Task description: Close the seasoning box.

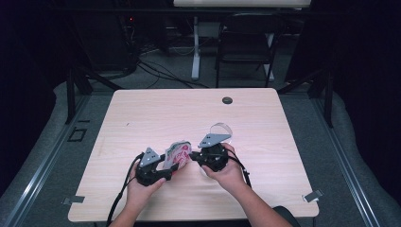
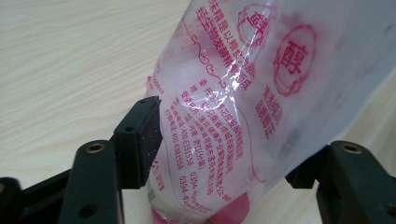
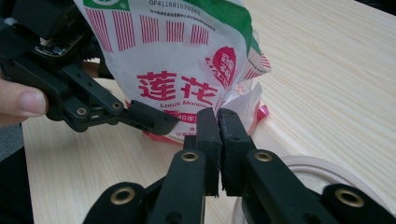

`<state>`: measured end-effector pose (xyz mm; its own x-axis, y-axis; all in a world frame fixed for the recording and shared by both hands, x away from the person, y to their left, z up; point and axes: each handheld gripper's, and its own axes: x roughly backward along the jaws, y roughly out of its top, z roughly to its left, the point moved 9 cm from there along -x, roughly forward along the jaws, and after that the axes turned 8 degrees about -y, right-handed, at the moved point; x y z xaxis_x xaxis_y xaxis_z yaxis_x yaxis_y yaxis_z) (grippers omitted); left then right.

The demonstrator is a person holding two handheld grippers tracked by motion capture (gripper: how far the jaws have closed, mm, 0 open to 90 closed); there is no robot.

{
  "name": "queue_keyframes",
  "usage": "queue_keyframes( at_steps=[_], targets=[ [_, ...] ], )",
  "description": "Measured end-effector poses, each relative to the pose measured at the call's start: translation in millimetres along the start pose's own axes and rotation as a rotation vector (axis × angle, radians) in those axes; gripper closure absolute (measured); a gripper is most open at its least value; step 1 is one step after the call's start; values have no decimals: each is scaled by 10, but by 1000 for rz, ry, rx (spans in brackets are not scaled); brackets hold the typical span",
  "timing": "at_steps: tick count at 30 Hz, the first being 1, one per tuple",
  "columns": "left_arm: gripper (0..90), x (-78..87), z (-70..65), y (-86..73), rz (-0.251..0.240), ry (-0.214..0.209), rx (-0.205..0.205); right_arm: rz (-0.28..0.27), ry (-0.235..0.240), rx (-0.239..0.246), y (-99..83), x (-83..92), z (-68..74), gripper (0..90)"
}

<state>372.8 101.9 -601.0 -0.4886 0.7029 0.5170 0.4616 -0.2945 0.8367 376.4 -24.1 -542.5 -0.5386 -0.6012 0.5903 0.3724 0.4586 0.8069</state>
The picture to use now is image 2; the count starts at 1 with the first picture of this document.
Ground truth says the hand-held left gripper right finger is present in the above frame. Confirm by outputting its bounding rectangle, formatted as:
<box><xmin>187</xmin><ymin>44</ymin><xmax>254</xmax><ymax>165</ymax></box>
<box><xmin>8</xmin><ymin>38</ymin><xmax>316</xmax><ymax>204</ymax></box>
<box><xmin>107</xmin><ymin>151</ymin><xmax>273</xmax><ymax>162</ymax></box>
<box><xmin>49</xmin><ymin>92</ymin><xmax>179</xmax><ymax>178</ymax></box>
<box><xmin>284</xmin><ymin>140</ymin><xmax>396</xmax><ymax>224</ymax></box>

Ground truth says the red printed clear plastic bag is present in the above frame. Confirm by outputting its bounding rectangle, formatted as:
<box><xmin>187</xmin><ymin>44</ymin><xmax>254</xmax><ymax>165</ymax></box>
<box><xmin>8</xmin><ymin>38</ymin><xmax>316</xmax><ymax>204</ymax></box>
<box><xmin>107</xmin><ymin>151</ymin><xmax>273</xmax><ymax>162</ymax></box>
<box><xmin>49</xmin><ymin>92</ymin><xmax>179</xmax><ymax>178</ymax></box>
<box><xmin>145</xmin><ymin>0</ymin><xmax>396</xmax><ymax>224</ymax></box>

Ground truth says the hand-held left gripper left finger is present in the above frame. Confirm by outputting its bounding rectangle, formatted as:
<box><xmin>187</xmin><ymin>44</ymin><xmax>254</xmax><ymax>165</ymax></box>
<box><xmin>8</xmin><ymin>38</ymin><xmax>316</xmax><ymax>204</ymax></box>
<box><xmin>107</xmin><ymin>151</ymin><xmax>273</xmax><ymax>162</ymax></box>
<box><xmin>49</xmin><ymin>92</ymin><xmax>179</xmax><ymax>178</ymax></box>
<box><xmin>57</xmin><ymin>95</ymin><xmax>163</xmax><ymax>224</ymax></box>

